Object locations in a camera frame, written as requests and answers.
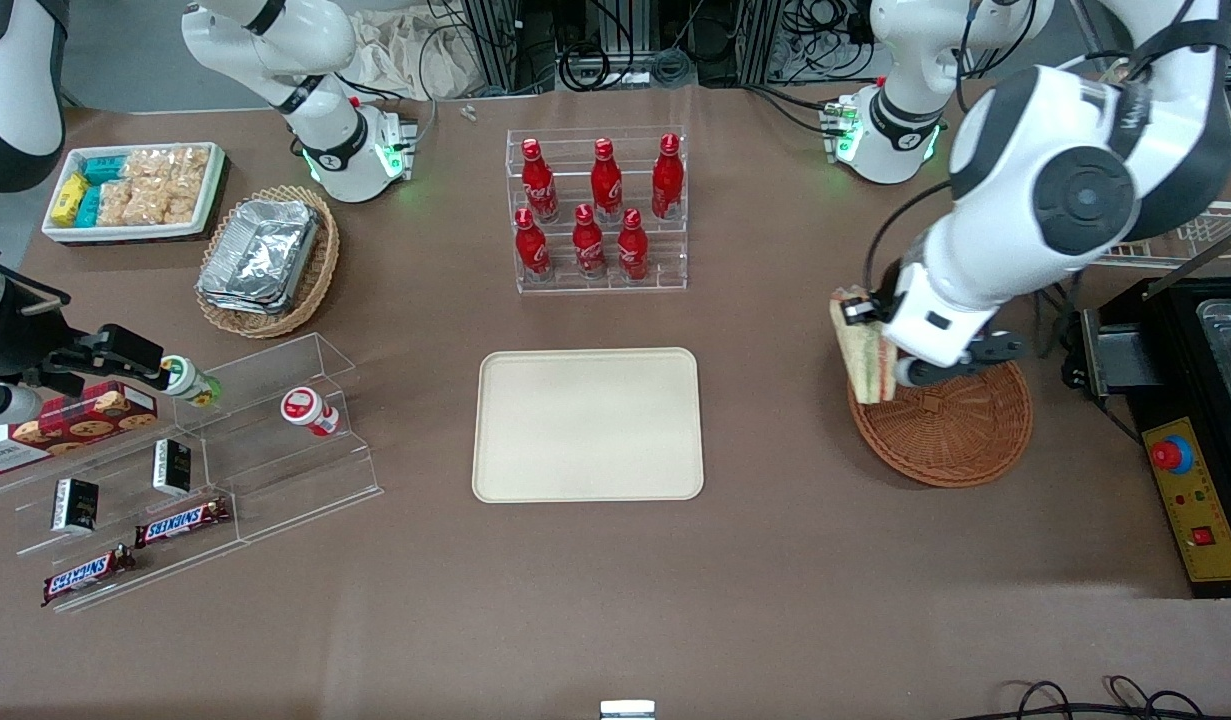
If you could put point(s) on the aluminium foil tray stack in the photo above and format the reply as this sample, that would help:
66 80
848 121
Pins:
260 255

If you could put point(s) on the white rectangular snack tray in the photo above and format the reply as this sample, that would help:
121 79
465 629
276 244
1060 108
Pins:
125 234

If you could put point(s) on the beige crumpled cloth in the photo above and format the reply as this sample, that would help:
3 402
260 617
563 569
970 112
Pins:
405 60

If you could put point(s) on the clear acrylic stepped shelf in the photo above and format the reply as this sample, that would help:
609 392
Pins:
275 480

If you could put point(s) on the clear plastic container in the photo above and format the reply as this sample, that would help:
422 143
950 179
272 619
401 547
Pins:
1230 355

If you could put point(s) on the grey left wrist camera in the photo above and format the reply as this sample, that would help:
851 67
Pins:
911 373

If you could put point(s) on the red tartan cookie box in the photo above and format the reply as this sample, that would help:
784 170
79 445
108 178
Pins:
85 420

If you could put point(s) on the teal snack packet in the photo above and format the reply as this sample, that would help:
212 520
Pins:
103 170
89 206

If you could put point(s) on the clear acrylic bottle rack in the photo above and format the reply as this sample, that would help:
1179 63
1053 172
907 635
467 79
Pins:
615 286

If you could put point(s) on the small silver object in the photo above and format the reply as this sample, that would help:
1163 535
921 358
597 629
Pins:
627 712

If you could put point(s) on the brown round wicker basket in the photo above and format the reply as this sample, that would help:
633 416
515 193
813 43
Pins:
955 440

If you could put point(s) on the red lidded yogurt cup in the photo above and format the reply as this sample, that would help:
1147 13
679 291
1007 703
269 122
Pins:
300 405

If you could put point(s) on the snickers chocolate bar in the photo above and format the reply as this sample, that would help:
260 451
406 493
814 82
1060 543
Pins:
180 521
87 575

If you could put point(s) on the clear rice cracker bag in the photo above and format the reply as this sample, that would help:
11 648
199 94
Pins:
150 202
115 202
190 170
150 165

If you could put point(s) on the yellow control panel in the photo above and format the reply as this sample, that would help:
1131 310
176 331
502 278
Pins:
1200 510

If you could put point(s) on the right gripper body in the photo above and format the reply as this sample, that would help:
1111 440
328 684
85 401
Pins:
23 340

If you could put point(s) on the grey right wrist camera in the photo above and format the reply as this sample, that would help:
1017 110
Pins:
10 402

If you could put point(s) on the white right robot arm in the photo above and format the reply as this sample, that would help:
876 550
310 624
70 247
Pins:
305 40

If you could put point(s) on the green lidded yogurt cup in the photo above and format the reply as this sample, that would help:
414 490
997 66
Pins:
180 375

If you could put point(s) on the triangular sandwich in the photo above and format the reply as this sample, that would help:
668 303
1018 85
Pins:
865 365

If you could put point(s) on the grey metal plate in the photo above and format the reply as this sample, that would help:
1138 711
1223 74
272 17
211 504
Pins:
1120 355

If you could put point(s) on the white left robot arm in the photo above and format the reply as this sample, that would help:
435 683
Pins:
1015 150

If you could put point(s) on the yellow snack packet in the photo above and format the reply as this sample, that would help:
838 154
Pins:
71 198

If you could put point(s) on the light oval wicker basket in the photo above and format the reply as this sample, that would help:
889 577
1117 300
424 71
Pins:
315 280

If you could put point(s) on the red emergency stop button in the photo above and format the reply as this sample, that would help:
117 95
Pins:
1171 455

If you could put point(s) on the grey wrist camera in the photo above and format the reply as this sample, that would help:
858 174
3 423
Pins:
10 402
911 373

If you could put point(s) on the red cola bottle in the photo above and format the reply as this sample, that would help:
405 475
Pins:
668 180
589 248
539 185
533 250
606 185
632 250

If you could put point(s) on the black control box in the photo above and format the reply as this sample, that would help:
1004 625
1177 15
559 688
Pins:
1175 350

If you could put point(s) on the beige plastic tray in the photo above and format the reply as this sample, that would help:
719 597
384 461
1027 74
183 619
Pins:
587 425

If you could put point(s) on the black aluminium frame post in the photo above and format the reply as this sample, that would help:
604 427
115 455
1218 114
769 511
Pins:
500 45

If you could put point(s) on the small black chocolate box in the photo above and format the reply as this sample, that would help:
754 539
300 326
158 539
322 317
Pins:
172 467
75 505

